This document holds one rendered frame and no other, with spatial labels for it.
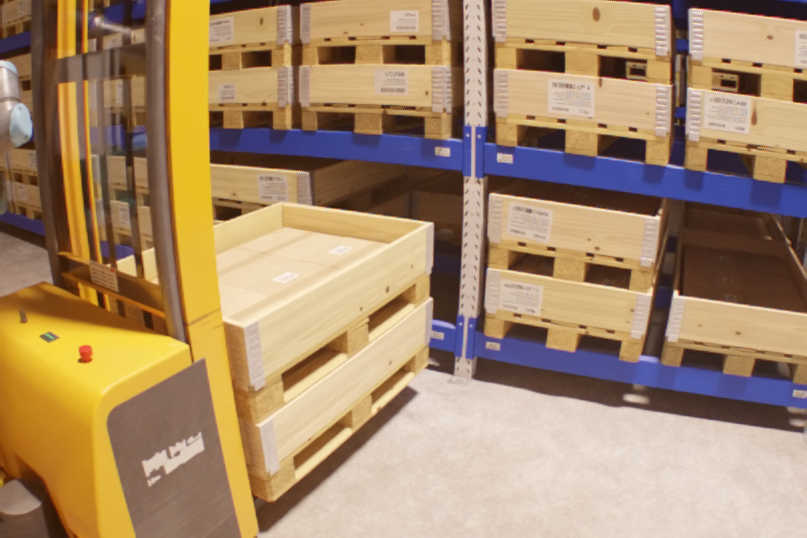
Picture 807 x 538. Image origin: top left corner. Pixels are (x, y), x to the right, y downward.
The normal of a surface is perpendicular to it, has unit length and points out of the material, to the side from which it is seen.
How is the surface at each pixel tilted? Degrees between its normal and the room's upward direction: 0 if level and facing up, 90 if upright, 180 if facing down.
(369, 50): 90
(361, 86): 90
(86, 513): 74
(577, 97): 90
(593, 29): 90
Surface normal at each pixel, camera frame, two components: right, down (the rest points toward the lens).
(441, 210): -0.49, 0.23
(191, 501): 0.87, 0.13
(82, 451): -0.47, -0.04
